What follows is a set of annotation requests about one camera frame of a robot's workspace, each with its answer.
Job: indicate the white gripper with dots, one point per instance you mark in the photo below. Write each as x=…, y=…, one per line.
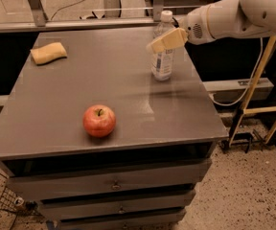
x=194, y=28

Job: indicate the clear plastic water bottle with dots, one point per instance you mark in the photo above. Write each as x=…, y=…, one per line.
x=162, y=63

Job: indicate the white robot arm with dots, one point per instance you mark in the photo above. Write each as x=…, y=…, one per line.
x=225, y=18

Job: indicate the red apple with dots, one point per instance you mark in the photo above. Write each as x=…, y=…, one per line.
x=99, y=120

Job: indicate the yellow sponge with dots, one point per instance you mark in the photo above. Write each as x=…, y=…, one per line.
x=48, y=53

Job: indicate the grey drawer cabinet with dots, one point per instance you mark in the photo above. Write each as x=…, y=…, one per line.
x=97, y=142

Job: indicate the metal railing frame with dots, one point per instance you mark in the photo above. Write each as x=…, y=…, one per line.
x=18, y=16

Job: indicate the black wire basket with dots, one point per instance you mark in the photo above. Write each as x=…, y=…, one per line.
x=10, y=202

